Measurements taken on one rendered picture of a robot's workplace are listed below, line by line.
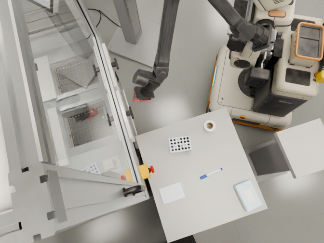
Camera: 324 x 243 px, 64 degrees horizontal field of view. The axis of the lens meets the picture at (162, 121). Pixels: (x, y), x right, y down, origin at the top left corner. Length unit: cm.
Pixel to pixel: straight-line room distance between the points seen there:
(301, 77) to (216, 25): 128
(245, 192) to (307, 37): 96
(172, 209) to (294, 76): 107
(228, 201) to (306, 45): 100
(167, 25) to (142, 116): 138
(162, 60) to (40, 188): 94
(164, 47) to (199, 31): 162
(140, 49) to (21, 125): 232
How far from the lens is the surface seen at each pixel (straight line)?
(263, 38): 132
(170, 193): 150
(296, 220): 250
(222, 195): 154
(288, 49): 184
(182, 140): 151
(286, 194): 247
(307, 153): 172
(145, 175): 138
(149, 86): 124
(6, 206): 37
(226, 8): 120
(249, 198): 153
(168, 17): 112
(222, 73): 225
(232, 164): 156
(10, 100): 37
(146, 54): 259
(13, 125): 35
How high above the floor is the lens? 228
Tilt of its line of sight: 75 degrees down
